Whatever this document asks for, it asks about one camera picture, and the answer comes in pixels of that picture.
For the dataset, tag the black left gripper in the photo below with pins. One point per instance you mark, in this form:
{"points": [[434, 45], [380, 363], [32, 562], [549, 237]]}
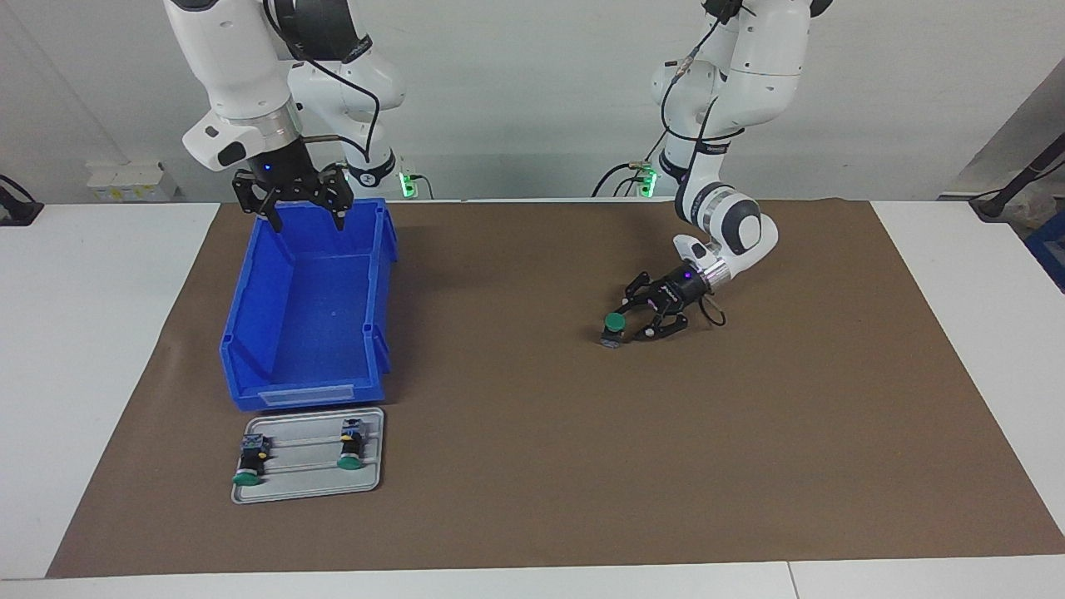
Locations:
{"points": [[686, 287]]}

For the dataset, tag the brown paper table mat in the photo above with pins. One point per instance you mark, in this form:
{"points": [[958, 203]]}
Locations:
{"points": [[582, 466]]}

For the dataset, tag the black pole stand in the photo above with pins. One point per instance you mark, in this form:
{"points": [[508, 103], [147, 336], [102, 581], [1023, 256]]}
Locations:
{"points": [[990, 206]]}

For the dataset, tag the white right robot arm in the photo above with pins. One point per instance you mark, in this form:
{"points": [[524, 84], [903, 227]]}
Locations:
{"points": [[241, 75]]}

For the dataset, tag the black clamp stand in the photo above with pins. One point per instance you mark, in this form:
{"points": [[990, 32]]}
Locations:
{"points": [[17, 212]]}

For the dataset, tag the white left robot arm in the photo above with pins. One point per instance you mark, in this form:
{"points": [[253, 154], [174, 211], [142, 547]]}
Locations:
{"points": [[765, 58]]}

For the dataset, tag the green push button switch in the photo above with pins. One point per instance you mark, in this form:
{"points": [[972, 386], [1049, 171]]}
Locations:
{"points": [[250, 457], [351, 445], [614, 320]]}

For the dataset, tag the blue crate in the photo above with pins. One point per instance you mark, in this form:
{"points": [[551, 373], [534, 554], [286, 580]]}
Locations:
{"points": [[1052, 249]]}

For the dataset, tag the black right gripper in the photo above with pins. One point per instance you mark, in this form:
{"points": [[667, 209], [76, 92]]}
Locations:
{"points": [[283, 166]]}

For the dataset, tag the white box with yellow labels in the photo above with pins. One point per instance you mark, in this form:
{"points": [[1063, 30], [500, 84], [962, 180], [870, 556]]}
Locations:
{"points": [[125, 183]]}

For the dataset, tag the silver metal tray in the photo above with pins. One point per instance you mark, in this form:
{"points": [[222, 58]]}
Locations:
{"points": [[304, 478]]}

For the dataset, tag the blue plastic storage bin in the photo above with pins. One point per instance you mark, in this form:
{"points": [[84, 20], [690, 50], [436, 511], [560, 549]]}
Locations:
{"points": [[316, 316]]}

